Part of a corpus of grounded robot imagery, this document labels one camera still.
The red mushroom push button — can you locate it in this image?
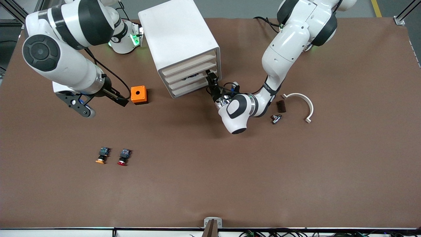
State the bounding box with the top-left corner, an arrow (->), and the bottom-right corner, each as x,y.
117,149 -> 132,166

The yellow mushroom push button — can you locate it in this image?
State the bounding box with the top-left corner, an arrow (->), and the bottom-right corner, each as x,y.
95,147 -> 111,164

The white curved clamp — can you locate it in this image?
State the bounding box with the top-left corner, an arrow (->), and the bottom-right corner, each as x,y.
282,93 -> 314,124

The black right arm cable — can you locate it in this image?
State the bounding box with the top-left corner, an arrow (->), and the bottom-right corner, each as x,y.
84,48 -> 132,100

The orange button enclosure box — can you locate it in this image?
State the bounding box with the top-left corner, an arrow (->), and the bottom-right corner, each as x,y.
131,86 -> 148,105

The black base cable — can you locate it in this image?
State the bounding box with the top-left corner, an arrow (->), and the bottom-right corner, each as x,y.
253,16 -> 283,33

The aluminium frame post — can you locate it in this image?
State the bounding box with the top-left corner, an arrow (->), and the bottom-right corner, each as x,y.
0,0 -> 45,28
394,0 -> 421,26

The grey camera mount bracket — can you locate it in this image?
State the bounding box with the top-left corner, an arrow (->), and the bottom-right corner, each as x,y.
204,217 -> 223,237

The white table edge rail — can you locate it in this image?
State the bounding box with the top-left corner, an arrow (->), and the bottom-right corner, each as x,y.
0,227 -> 421,237

